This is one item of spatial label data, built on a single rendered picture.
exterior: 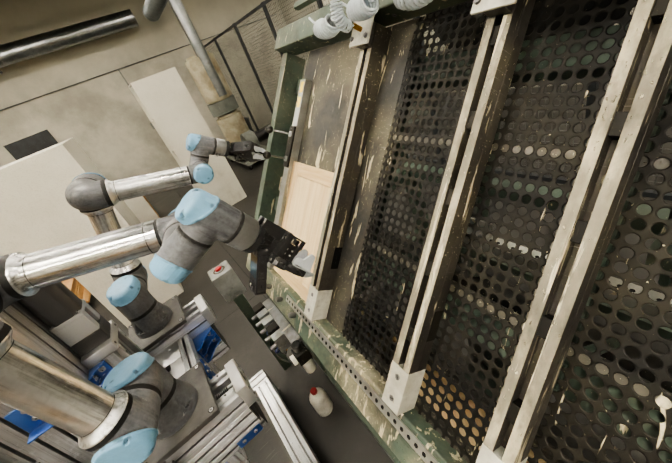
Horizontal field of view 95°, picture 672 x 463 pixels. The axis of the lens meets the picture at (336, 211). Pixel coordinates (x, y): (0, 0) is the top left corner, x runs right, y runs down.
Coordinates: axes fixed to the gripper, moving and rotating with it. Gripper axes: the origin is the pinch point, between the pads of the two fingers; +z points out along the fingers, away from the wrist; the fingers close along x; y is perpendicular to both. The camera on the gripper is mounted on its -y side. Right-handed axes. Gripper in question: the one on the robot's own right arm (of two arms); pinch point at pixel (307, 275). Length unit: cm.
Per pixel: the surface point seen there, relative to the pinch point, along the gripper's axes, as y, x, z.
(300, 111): 57, 74, 4
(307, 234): 9, 49, 28
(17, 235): -177, 445, -55
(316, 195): 25, 48, 20
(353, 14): 69, 18, -22
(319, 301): -10.3, 24.8, 32.3
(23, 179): -71, 272, -72
